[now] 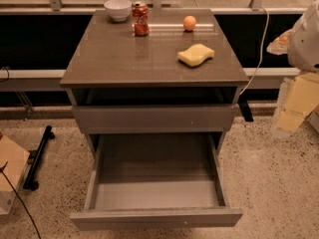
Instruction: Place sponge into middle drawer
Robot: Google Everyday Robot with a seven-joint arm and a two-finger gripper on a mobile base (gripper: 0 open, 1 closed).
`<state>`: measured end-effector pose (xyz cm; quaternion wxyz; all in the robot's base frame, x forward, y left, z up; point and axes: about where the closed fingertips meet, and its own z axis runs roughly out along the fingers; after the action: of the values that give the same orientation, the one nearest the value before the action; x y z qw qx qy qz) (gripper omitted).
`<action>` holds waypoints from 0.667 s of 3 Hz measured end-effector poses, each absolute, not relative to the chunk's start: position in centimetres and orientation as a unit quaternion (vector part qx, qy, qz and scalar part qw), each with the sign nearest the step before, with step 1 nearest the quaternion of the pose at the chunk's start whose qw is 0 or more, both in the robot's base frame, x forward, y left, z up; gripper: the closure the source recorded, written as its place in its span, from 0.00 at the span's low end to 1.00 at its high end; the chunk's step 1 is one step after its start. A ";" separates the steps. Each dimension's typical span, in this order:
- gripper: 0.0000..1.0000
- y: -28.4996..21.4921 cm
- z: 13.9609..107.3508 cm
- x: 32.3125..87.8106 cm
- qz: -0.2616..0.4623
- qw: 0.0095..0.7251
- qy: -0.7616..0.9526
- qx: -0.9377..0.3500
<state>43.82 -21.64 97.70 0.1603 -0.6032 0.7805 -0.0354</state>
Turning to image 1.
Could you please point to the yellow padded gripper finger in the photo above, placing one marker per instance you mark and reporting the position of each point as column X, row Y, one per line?
column 280, row 45
column 297, row 99

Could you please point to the grey drawer cabinet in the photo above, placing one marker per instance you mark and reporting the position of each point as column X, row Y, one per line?
column 114, row 68

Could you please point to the orange ball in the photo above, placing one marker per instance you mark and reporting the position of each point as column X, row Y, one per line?
column 189, row 23

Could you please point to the cardboard box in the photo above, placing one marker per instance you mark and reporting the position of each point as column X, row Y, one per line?
column 13, row 159

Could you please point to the red soda can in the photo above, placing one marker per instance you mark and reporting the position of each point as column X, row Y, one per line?
column 140, row 18

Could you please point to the open grey lower drawer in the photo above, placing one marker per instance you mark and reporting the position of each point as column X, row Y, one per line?
column 158, row 180

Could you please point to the white bowl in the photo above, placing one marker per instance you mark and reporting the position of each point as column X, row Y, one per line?
column 118, row 10

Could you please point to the closed grey upper drawer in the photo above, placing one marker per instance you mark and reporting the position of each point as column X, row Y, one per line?
column 146, row 119

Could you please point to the yellow sponge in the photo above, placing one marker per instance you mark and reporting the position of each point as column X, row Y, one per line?
column 195, row 55

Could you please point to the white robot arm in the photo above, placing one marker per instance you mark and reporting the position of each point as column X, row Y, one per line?
column 303, row 49

